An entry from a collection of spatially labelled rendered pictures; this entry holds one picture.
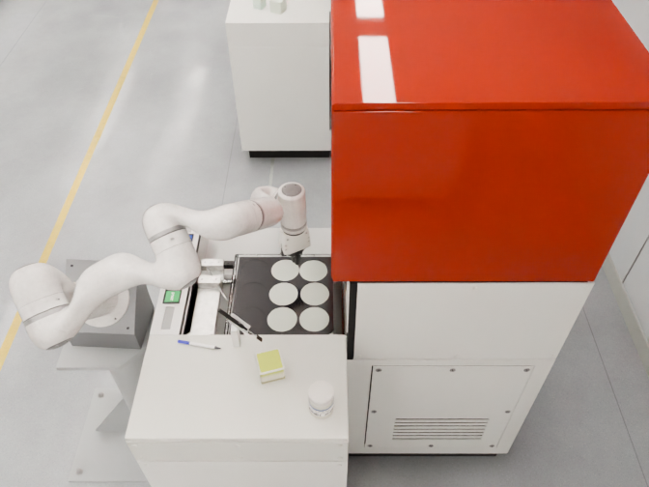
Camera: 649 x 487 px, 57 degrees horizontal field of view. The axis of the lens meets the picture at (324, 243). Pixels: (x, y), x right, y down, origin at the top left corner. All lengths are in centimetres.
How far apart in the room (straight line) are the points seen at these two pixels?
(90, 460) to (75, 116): 269
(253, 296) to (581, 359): 178
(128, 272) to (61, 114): 335
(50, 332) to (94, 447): 132
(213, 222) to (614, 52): 104
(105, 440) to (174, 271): 151
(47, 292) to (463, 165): 110
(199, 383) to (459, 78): 112
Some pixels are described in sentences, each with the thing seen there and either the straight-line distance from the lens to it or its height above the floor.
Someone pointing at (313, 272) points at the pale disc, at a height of 90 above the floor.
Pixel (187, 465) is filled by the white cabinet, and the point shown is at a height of 79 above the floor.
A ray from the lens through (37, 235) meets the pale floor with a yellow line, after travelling 391.
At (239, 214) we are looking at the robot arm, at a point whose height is 147.
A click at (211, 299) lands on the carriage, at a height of 88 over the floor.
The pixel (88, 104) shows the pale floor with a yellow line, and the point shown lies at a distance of 489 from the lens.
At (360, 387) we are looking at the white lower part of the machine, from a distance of 218.
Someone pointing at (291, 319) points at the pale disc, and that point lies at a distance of 202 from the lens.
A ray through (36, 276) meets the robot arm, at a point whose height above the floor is 135.
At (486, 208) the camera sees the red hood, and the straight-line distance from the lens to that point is 153.
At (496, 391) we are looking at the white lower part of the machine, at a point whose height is 61.
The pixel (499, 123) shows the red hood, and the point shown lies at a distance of 137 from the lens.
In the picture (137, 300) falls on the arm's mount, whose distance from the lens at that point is 207.
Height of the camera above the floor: 253
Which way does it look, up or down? 47 degrees down
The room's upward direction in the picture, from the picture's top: 1 degrees counter-clockwise
